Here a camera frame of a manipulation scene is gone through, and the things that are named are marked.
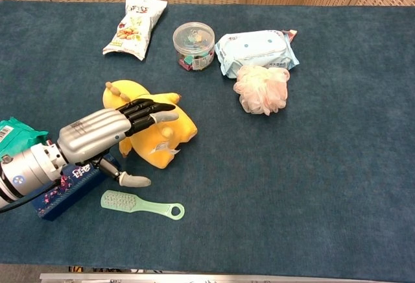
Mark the white snack bag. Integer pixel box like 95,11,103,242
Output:
102,0,169,62

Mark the light blue wet wipes pack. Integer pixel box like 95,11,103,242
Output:
214,29,300,79

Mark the pink mesh bath sponge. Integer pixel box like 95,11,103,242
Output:
233,64,291,116

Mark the yellow plush toy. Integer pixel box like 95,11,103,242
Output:
102,80,198,169

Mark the silver metal rail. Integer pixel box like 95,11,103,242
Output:
39,272,395,283

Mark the clear round plastic jar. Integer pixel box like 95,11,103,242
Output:
172,21,216,72

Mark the dark teal table cloth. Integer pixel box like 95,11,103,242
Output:
0,0,415,283

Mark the dark blue floral box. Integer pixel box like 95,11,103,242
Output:
30,154,122,222

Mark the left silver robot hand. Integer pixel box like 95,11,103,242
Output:
56,98,180,188

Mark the green plastic package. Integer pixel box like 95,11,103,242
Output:
0,116,49,157

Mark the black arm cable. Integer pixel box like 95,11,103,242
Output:
0,178,62,214

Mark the light green plastic brush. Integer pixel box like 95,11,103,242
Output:
100,190,185,221

